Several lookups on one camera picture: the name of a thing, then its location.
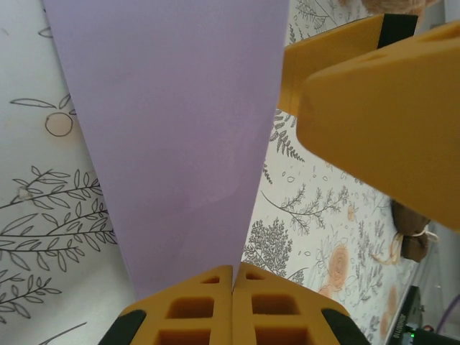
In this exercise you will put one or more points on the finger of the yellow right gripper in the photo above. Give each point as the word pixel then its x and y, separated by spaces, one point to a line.
pixel 388 125
pixel 334 57

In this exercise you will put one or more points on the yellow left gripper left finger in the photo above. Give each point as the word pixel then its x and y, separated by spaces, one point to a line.
pixel 194 309

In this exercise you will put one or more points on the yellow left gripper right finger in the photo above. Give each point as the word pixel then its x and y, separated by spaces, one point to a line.
pixel 276 309

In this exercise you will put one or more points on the lilac paper sheet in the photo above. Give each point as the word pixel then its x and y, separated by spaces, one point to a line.
pixel 172 143

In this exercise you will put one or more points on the small brown burlap sack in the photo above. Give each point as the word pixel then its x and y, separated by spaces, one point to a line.
pixel 409 230

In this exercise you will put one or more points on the floral printed table mat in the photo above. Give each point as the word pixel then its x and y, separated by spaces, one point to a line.
pixel 43 215

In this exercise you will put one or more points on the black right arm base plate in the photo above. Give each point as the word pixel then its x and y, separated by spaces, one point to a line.
pixel 424 323

